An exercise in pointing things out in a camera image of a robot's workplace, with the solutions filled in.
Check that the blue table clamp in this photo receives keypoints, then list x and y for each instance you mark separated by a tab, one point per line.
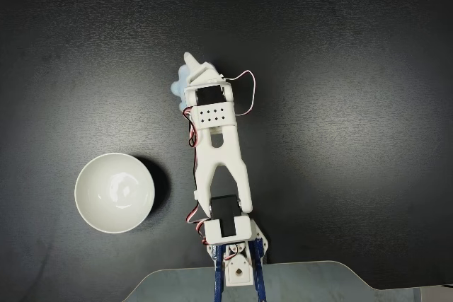
218	273
260	270

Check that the skyblue plush doll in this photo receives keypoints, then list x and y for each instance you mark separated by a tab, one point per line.
178	86

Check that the white ceramic bowl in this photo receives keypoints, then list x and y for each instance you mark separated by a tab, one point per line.
115	192

